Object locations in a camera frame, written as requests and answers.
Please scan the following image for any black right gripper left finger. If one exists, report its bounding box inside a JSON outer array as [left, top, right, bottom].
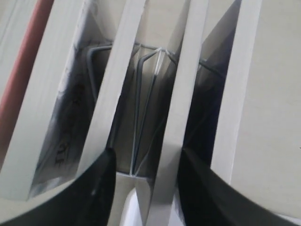
[[3, 148, 117, 226]]

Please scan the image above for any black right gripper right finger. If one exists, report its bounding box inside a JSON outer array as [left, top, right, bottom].
[[180, 148, 301, 226]]

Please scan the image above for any blue moon cover book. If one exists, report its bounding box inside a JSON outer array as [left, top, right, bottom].
[[183, 0, 262, 183]]

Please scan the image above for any black spine white-title book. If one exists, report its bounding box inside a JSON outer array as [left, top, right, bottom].
[[143, 0, 209, 226]]

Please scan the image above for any black spine thin book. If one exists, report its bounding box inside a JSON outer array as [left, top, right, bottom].
[[76, 0, 145, 177]]

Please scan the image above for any red teal spine book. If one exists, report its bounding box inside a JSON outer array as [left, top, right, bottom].
[[0, 0, 56, 118]]

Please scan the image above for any white grey spine book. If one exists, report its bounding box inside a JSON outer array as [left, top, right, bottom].
[[0, 0, 116, 202]]

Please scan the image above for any white plastic tray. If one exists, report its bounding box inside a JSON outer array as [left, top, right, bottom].
[[119, 189, 185, 226]]

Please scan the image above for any white wire book rack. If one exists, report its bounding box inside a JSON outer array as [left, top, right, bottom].
[[86, 43, 226, 177]]

